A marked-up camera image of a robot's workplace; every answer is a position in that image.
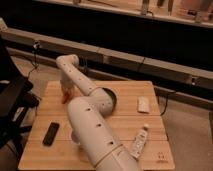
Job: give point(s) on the white paper cup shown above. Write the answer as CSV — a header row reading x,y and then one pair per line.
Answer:
x,y
74,138

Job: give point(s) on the green bowl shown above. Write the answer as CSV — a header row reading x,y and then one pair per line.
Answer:
x,y
112,96

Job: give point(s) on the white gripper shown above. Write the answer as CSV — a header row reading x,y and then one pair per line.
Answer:
x,y
67,85

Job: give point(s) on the red orange pepper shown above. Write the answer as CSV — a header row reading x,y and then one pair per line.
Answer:
x,y
65,96

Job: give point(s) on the white sponge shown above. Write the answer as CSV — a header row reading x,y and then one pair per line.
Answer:
x,y
143,105

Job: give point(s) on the black office chair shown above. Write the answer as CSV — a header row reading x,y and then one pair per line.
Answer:
x,y
15,100

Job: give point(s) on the white plastic bottle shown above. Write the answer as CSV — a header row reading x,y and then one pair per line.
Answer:
x,y
139,142

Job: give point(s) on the black remote control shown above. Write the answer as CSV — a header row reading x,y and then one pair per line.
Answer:
x,y
51,133

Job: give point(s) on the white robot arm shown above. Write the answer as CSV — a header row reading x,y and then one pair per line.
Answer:
x,y
87,115

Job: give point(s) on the wooden table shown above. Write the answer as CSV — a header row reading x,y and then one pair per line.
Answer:
x,y
126,120

